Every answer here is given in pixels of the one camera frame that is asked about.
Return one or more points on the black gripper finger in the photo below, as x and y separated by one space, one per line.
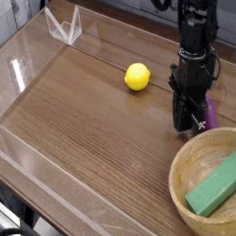
181 114
199 125

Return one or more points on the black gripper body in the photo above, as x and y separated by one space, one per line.
191 78

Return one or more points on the purple toy eggplant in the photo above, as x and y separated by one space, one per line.
210 114

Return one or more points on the brown wooden bowl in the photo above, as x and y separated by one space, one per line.
192 163

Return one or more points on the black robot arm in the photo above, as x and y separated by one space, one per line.
197 28

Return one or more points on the yellow toy lemon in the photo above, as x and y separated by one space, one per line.
137 76

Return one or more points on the green rectangular block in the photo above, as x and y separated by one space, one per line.
214 189

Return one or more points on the clear acrylic corner bracket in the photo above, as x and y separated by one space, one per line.
66 32

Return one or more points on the clear acrylic tray wall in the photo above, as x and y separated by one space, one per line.
94 198

